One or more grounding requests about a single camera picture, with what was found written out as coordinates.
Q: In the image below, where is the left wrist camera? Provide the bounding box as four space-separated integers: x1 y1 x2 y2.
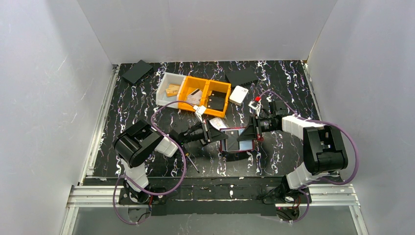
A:
193 105 206 122

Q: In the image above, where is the aluminium table rail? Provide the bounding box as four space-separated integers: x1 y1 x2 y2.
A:
60 65 120 235

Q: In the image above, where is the black VIP card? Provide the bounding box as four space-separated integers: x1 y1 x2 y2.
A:
225 130 240 152
207 99 225 112

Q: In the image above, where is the red card holder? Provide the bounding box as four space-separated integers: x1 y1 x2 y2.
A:
220 127 254 153

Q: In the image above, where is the white small box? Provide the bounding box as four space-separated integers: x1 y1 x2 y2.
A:
229 86 249 106

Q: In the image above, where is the black flat box right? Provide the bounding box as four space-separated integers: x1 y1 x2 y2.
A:
225 68 258 88

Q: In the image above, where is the black yellow screwdriver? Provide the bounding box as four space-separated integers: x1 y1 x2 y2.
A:
185 153 200 173

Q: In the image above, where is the yellow bin with black card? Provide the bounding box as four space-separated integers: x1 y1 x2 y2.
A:
201 80 231 118

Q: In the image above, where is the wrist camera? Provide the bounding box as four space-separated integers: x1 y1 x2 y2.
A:
193 105 206 122
248 96 262 116

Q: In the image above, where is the grey card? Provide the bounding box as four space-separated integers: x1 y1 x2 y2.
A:
209 91 227 101

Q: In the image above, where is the gold card in white bin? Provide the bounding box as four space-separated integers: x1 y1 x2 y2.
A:
166 84 180 93

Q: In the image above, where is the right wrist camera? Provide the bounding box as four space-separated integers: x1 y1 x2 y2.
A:
248 96 262 116

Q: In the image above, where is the white plastic bin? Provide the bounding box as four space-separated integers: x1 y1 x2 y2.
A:
156 72 186 106

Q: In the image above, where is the yellow bin with silver card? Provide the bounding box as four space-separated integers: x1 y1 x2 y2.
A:
178 76 208 112

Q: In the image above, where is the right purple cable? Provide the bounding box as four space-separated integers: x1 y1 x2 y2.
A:
259 90 360 224

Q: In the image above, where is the black flat box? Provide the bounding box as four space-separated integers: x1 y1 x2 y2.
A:
121 60 153 85
225 68 258 88

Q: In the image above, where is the gold card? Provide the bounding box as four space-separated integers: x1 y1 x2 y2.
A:
165 87 179 97
166 84 180 93

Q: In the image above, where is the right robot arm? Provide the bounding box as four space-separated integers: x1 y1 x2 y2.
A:
237 98 348 196

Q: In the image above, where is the silver VIP card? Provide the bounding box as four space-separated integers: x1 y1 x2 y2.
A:
186 89 203 105

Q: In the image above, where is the black flat box left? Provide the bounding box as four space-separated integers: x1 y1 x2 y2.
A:
121 60 153 85

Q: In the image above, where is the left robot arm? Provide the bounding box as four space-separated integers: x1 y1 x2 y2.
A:
114 119 228 197

